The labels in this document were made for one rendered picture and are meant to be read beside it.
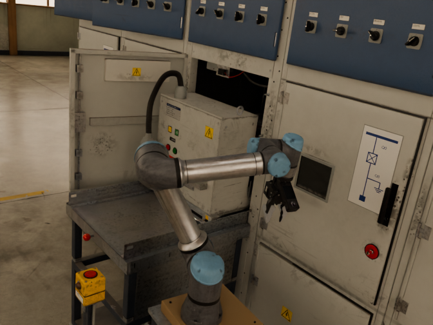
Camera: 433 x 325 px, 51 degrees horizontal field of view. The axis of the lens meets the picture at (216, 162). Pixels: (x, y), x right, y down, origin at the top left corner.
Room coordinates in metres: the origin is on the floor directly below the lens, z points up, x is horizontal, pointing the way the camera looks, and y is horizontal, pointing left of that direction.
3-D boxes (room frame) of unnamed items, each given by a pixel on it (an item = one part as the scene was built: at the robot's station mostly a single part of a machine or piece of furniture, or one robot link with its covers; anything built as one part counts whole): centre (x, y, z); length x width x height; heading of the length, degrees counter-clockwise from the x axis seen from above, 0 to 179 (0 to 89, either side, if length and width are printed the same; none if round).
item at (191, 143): (2.07, 0.16, 1.15); 0.48 x 0.01 x 0.48; 42
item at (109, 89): (2.33, 0.49, 1.21); 0.63 x 0.07 x 0.74; 123
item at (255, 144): (1.50, -0.16, 1.39); 0.11 x 0.11 x 0.08; 14
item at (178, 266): (1.99, 0.26, 0.46); 0.64 x 0.58 x 0.66; 132
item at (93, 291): (1.36, 0.40, 0.85); 0.08 x 0.08 x 0.10; 42
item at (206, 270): (1.35, -0.01, 0.96); 0.13 x 0.12 x 0.14; 14
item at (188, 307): (1.35, -0.01, 0.84); 0.15 x 0.15 x 0.10
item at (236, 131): (2.25, -0.03, 1.15); 0.51 x 0.50 x 0.48; 132
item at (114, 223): (1.99, 0.26, 0.82); 0.68 x 0.62 x 0.06; 132
